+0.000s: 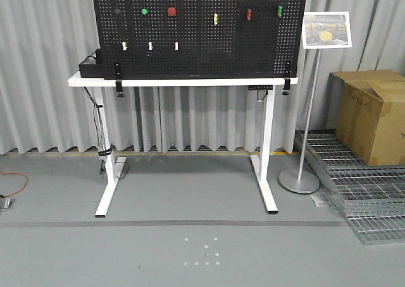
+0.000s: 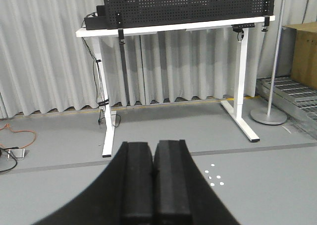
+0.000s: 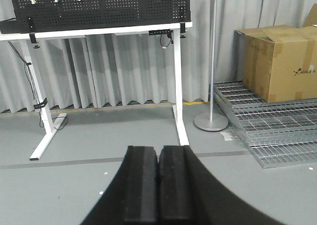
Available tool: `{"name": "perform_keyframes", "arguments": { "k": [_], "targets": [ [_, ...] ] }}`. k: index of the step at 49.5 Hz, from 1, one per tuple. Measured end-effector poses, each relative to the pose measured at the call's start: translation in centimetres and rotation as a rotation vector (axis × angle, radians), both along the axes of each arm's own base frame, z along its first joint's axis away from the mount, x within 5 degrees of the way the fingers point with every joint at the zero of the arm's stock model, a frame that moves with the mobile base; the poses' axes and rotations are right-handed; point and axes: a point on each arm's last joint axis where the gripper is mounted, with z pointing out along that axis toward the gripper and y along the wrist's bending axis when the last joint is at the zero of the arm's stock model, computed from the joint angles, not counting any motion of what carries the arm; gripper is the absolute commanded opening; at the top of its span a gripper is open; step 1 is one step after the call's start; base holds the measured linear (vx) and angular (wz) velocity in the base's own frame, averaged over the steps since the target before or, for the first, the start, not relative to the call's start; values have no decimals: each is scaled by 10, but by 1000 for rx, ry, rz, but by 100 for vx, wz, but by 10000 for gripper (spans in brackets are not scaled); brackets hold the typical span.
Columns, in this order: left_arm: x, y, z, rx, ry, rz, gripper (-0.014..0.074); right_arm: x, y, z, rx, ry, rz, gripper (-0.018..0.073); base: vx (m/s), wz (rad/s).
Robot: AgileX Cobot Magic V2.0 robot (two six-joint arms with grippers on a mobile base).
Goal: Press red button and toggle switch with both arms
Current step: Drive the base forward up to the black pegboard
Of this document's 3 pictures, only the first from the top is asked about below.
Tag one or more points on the lower red push button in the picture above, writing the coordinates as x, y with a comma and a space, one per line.
172, 11

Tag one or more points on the white standing desk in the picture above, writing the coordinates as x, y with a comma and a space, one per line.
114, 165

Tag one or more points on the desk height control panel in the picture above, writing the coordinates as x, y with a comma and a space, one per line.
260, 87

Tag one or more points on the left black table clamp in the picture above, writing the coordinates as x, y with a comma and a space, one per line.
119, 88

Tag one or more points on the black table clamp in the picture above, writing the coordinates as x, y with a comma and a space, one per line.
119, 88
286, 86

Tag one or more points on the right black table clamp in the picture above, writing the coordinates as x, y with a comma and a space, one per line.
286, 86

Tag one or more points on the black perforated pegboard panel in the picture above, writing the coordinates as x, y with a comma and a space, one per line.
265, 47

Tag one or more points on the black electronics box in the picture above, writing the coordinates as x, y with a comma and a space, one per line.
92, 65

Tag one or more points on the cardboard box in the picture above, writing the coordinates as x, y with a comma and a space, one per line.
371, 119

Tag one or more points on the metal floor grating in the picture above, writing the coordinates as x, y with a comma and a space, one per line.
369, 198

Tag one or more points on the grey foot pedal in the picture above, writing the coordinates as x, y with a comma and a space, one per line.
5, 203

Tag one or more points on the white rocker switch yellow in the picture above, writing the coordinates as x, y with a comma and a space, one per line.
124, 45

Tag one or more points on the green toggle switch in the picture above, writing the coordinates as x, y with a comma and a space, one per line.
280, 11

